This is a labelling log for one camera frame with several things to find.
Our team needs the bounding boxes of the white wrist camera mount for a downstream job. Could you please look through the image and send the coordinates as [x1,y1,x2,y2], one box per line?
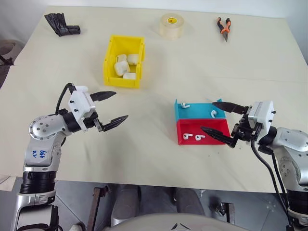
[67,85,95,121]
[247,100,276,131]

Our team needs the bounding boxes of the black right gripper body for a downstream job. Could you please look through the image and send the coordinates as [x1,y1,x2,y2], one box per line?
[230,105,262,142]

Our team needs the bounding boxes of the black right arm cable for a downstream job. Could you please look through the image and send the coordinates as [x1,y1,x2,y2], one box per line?
[250,139,295,231]

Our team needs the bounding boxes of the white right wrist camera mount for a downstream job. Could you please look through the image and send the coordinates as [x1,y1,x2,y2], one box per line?
[247,100,276,131]

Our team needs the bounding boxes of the grey rounded shape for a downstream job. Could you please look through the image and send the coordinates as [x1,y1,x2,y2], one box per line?
[171,187,206,216]
[112,185,143,227]

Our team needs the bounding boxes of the pale robot torso shell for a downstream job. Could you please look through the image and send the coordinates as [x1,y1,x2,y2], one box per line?
[109,212,252,231]

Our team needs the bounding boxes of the black plastic bag roll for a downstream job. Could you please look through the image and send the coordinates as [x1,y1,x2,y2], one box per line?
[44,12,82,38]

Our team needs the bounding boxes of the orange and black pliers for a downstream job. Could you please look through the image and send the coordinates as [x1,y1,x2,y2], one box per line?
[215,17,232,43]

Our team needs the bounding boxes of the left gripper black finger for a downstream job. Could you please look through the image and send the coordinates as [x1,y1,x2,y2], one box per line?
[90,90,117,103]
[98,115,129,133]

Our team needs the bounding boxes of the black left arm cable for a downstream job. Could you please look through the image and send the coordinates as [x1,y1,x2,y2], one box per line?
[55,83,76,115]

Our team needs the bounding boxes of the rusty metal bar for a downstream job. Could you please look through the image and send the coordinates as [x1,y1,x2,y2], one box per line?
[87,185,112,231]
[215,202,235,225]

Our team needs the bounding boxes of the white shoe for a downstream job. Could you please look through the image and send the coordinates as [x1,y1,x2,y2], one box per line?
[70,222,86,231]

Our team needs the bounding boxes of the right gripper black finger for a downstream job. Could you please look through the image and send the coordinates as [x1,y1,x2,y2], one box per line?
[212,101,249,115]
[200,126,238,148]

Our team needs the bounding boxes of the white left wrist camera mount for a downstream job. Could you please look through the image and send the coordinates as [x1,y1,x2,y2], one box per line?
[67,85,95,121]

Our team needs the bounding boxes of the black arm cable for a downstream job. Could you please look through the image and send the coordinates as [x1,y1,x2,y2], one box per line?
[55,83,76,115]
[250,139,295,231]

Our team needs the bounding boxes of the blue plastic tray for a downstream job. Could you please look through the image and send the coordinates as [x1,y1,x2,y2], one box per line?
[174,98,228,121]

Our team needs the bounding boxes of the clear adhesive tape roll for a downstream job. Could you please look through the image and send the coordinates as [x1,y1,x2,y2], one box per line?
[158,13,186,41]

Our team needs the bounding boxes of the red plastic tray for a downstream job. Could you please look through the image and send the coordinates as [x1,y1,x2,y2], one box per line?
[176,118,232,146]

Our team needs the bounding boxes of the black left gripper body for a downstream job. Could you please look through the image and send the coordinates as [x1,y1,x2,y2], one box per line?
[83,110,102,132]

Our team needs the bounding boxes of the beige round stool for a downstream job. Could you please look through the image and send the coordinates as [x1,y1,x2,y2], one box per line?
[0,39,24,66]

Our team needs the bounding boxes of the yellow plastic bin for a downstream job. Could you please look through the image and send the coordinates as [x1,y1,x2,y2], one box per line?
[103,34,146,90]

